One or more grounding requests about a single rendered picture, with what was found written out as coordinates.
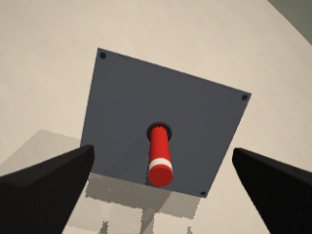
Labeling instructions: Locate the dark red peg with white band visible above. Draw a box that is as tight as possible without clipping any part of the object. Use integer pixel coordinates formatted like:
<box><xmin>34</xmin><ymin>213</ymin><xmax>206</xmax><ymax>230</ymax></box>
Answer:
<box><xmin>148</xmin><ymin>125</ymin><xmax>173</xmax><ymax>186</ymax></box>

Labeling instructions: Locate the grey sloped panel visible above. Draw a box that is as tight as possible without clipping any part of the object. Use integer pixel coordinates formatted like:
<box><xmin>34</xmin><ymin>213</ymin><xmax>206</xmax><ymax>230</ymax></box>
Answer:
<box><xmin>80</xmin><ymin>47</ymin><xmax>252</xmax><ymax>199</ymax></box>

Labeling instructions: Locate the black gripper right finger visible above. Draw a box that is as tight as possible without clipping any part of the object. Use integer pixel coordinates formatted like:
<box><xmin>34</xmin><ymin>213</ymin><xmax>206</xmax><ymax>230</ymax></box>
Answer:
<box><xmin>232</xmin><ymin>148</ymin><xmax>312</xmax><ymax>234</ymax></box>

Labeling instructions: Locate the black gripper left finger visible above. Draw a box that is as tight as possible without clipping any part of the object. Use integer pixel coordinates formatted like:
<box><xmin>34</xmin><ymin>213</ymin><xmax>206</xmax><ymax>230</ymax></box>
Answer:
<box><xmin>0</xmin><ymin>145</ymin><xmax>95</xmax><ymax>234</ymax></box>

